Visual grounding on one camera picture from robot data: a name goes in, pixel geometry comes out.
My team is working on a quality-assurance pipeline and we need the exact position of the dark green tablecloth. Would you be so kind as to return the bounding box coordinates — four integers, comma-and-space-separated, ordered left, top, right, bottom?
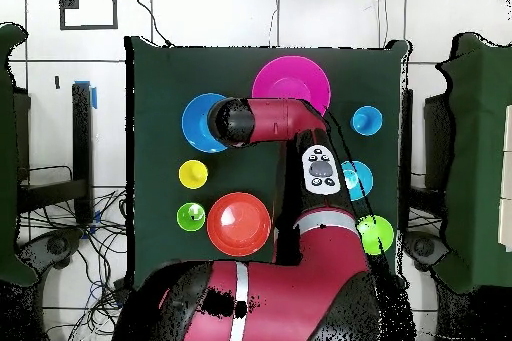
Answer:
125, 35, 409, 290

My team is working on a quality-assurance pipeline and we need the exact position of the black bench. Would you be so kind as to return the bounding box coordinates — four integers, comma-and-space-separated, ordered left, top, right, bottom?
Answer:
15, 82, 95, 224

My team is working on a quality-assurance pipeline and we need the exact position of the blue tape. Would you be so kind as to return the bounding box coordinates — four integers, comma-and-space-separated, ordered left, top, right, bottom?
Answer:
73, 79, 98, 110

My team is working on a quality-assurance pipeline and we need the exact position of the large orange bowl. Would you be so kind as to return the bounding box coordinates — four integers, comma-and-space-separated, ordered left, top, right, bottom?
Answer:
206, 191, 272, 257

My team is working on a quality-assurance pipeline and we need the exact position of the light blue ribbed bowl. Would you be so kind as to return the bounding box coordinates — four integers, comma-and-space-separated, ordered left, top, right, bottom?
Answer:
339, 160, 374, 202

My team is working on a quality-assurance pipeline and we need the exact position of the large blue bowl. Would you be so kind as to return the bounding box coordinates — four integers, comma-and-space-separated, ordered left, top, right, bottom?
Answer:
181, 92, 229, 154

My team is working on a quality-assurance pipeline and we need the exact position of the yellow cup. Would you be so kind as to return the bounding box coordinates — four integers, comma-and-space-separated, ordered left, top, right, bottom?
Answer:
178, 159, 209, 190

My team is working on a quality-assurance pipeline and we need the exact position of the light blue cup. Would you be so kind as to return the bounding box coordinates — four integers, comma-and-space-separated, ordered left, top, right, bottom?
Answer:
350, 105, 384, 137

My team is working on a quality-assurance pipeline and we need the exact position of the large pink bowl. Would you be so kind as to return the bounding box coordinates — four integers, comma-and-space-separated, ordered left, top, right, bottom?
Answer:
250, 55, 332, 116

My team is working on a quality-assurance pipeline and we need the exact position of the green ribbed bowl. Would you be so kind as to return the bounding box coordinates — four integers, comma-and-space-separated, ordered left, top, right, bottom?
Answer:
355, 214, 395, 256

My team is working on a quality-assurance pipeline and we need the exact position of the black square floor frame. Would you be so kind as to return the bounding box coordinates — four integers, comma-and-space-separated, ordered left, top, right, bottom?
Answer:
58, 0, 119, 31

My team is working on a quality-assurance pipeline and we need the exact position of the black office chair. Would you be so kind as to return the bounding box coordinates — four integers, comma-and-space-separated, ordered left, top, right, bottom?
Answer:
403, 230, 451, 272
17, 228, 85, 274

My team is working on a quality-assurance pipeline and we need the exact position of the green cup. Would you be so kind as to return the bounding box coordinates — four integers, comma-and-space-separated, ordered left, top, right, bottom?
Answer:
176, 201, 207, 233

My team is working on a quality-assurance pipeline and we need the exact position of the thin black floor cable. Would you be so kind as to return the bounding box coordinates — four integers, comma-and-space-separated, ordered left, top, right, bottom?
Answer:
130, 0, 174, 47

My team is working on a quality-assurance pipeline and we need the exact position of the bundle of floor cables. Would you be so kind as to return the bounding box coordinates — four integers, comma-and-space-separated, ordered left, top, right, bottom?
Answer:
19, 188, 133, 341

